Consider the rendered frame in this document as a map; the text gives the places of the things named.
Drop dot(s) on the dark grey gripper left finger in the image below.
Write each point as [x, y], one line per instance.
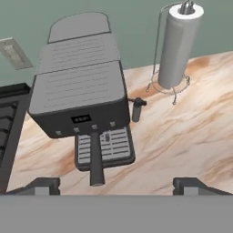
[45, 185]

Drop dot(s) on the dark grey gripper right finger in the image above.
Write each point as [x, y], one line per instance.
[188, 185]

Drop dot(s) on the black hob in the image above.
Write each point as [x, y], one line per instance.
[9, 133]

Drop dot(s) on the grey and black coffee machine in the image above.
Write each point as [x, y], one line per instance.
[81, 91]

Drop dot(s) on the white paper towel roll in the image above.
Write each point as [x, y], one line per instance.
[178, 45]

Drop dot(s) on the grey wall socket plate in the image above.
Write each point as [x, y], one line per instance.
[14, 54]

